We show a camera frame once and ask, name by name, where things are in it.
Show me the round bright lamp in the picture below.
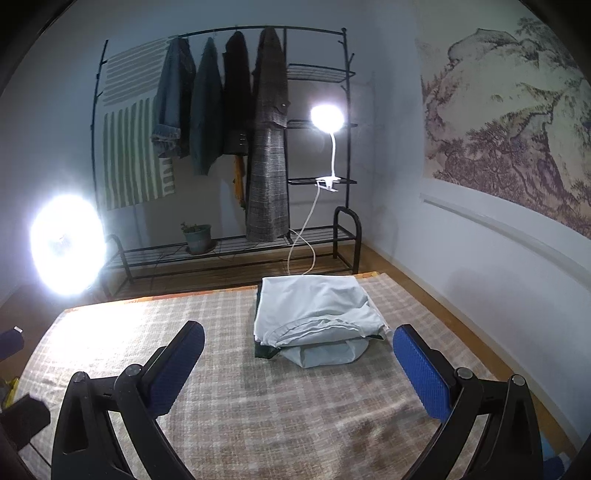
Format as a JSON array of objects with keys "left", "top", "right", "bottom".
[{"left": 28, "top": 194, "right": 107, "bottom": 297}]

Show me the white shirt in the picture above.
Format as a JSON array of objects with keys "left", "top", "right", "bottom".
[{"left": 253, "top": 274, "right": 389, "bottom": 348}]

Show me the landscape wall painting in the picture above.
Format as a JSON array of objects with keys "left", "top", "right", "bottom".
[{"left": 416, "top": 16, "right": 591, "bottom": 227}]

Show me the brown plaid blanket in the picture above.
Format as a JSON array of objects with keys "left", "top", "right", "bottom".
[{"left": 14, "top": 272, "right": 546, "bottom": 480}]

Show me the potted plant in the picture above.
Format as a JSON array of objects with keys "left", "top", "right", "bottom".
[{"left": 180, "top": 222, "right": 213, "bottom": 254}]

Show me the plaid long coat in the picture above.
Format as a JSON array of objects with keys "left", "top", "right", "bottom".
[{"left": 244, "top": 27, "right": 291, "bottom": 243}]

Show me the teal sweater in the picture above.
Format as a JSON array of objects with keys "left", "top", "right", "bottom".
[{"left": 188, "top": 37, "right": 225, "bottom": 177}]

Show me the white lamp cable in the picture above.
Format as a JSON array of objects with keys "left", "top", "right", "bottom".
[{"left": 286, "top": 182, "right": 324, "bottom": 278}]

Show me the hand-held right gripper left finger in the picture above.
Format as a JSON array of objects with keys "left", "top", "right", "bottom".
[{"left": 51, "top": 320, "right": 206, "bottom": 480}]

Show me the green striped cloth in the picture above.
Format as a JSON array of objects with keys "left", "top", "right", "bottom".
[{"left": 97, "top": 39, "right": 178, "bottom": 210}]

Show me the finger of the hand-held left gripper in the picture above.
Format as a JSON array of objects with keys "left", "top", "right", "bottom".
[{"left": 0, "top": 325, "right": 26, "bottom": 363}]

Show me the white clip lamp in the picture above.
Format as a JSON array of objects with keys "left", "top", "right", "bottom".
[{"left": 310, "top": 105, "right": 346, "bottom": 192}]

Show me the black metal clothes rack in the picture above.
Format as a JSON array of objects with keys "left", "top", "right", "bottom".
[{"left": 90, "top": 27, "right": 361, "bottom": 298}]

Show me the denim jacket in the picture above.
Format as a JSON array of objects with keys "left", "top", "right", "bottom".
[{"left": 150, "top": 36, "right": 197, "bottom": 160}]

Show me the dark brown coat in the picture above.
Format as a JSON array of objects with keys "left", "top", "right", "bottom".
[{"left": 222, "top": 32, "right": 254, "bottom": 155}]

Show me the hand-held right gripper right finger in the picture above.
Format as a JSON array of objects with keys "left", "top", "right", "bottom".
[{"left": 392, "top": 324, "right": 543, "bottom": 480}]

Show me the dark green garment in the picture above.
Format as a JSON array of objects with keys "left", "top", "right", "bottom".
[{"left": 254, "top": 277, "right": 386, "bottom": 360}]

